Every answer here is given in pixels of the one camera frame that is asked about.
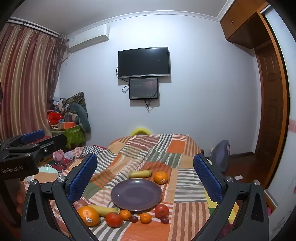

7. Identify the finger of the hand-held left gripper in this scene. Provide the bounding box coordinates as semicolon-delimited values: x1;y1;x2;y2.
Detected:
31;134;68;163
3;129;46;152

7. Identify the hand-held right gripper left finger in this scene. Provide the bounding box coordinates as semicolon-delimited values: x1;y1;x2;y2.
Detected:
20;153;99;241

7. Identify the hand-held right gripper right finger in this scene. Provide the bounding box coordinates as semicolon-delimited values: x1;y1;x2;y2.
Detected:
193;153;271;241

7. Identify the large orange with sticker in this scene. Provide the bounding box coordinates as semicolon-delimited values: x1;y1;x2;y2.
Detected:
77;206;101;227

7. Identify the yellow banana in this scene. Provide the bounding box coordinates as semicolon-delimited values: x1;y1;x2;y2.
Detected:
128;170;152;179
88;204;120;215

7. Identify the red tomato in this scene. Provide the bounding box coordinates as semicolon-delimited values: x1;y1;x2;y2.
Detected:
154;204;169;219
106;212;123;228

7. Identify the small mandarin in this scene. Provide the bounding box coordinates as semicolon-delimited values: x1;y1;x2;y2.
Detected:
140;212;152;224
119;209;132;220

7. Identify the purple ceramic plate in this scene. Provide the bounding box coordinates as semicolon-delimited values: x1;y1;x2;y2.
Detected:
110;178;163;214

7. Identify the pink plush toy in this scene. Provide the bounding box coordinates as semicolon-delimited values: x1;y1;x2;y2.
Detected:
53;149;65;163

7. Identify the green patterned box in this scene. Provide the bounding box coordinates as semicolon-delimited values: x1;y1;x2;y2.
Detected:
52;125;86;149

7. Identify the striped patchwork blanket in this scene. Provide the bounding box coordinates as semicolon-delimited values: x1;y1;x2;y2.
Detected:
48;133;240;241

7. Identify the grey bag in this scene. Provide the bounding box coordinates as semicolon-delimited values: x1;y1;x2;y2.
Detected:
209;140;232;173

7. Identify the black and white checkered cloth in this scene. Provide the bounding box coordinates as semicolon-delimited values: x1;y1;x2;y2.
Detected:
79;146;108;158

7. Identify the pale teal round lid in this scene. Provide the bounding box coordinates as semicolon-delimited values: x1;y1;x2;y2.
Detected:
38;166;58;183

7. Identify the grey-green bolster pillow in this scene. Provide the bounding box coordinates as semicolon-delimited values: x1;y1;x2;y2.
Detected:
69;102;92;133

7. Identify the small orange with sticker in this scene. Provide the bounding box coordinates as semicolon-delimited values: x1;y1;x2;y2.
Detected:
153;171;168;185

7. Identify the dark patterned cloth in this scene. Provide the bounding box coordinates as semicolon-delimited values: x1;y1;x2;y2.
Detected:
64;92;87;109

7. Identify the striped brown curtain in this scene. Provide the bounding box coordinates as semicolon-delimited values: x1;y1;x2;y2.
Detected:
0;22;67;142

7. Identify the yellow round object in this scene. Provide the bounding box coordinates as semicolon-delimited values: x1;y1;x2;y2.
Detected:
131;127;151;136

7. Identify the brown wooden door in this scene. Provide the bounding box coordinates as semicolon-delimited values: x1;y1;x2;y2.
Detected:
254;43;285;160

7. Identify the white air conditioner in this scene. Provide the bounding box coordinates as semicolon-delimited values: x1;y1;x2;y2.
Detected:
67;24;110;53

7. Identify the wooden overhead cabinet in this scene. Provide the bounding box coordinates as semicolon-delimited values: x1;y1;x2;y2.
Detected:
220;0;271;49

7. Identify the black cable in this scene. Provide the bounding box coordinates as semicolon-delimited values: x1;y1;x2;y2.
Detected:
144;98;155;113

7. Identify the small black wall monitor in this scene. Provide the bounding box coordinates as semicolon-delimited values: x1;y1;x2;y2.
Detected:
129;78;159;100

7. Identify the curtain rail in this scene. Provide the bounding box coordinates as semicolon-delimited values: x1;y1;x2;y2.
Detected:
7;19;59;38

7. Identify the wall-mounted black television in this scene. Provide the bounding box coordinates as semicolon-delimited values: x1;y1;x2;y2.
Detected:
118;47;171;79

